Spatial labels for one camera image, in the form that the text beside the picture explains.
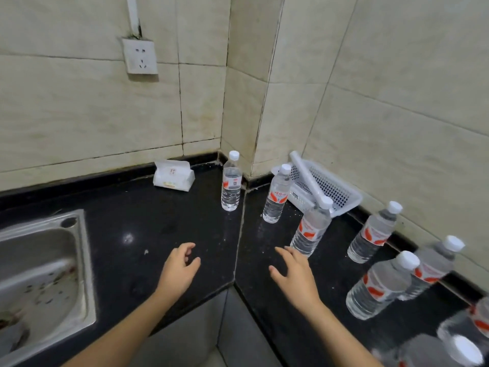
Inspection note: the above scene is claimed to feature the person's left hand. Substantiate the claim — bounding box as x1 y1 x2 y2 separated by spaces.
154 242 202 303

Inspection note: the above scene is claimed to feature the person's right hand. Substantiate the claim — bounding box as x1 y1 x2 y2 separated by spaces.
268 246 324 311

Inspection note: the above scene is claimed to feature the person's right forearm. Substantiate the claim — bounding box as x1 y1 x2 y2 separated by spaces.
305 298 385 367

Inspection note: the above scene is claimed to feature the person's left forearm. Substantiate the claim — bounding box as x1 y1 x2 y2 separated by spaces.
61 291 173 367

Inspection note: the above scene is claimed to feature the white tissue pack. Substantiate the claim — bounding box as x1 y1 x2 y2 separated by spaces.
153 160 196 192

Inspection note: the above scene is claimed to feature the white plastic basket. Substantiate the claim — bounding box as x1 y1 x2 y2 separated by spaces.
271 158 364 218

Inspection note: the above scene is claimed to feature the white plastic tube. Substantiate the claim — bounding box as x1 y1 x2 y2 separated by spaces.
289 151 326 206

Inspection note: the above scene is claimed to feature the row of clear water bottles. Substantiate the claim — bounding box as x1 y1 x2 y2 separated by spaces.
221 150 489 367

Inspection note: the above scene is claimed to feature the stainless steel sink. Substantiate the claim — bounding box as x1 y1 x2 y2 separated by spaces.
0 209 97 367

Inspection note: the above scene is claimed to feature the white wall socket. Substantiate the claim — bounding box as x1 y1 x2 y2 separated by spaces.
121 37 159 75

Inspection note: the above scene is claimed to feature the white cable conduit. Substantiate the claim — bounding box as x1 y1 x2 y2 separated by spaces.
125 0 142 38

